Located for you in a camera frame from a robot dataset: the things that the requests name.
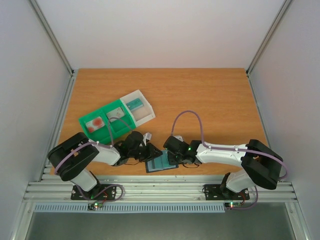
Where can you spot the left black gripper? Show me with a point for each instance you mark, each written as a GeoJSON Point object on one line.
{"type": "Point", "coordinates": [151, 153]}

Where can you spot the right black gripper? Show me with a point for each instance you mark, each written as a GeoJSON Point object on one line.
{"type": "Point", "coordinates": [173, 156]}

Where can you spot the blue card holder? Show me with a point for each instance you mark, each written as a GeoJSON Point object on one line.
{"type": "Point", "coordinates": [165, 155]}

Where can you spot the teal credit card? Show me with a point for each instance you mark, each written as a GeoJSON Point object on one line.
{"type": "Point", "coordinates": [157, 164]}

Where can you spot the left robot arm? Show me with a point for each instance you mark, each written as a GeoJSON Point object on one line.
{"type": "Point", "coordinates": [71, 158]}

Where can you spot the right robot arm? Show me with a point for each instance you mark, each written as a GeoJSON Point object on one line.
{"type": "Point", "coordinates": [259, 165]}

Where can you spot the grey floral card stack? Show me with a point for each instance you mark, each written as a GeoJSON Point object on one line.
{"type": "Point", "coordinates": [115, 114]}

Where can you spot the teal VIP card stack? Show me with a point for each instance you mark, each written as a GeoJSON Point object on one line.
{"type": "Point", "coordinates": [134, 104]}

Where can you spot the red dotted card stack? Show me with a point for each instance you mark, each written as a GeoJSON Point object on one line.
{"type": "Point", "coordinates": [95, 124]}

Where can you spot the white plastic bin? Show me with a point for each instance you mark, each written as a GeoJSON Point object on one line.
{"type": "Point", "coordinates": [142, 115]}

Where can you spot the green plastic bin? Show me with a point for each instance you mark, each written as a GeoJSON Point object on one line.
{"type": "Point", "coordinates": [113, 129]}

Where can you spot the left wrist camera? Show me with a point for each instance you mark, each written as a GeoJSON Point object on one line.
{"type": "Point", "coordinates": [147, 137]}

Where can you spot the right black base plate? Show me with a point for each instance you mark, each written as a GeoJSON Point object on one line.
{"type": "Point", "coordinates": [214, 192]}

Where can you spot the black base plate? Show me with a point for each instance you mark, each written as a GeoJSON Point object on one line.
{"type": "Point", "coordinates": [105, 192]}
{"type": "Point", "coordinates": [214, 192]}

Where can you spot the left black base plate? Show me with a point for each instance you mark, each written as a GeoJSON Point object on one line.
{"type": "Point", "coordinates": [105, 192]}

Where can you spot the aluminium frame rail front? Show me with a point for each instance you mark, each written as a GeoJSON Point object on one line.
{"type": "Point", "coordinates": [138, 188]}

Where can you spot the grey slotted cable duct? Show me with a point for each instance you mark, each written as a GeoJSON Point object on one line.
{"type": "Point", "coordinates": [129, 208]}

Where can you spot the left frame post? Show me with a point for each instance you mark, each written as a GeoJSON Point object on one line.
{"type": "Point", "coordinates": [47, 28]}

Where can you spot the frame post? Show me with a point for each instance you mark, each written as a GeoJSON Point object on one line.
{"type": "Point", "coordinates": [47, 28]}
{"type": "Point", "coordinates": [269, 34]}

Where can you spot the right frame post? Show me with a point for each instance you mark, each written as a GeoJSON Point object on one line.
{"type": "Point", "coordinates": [269, 34]}

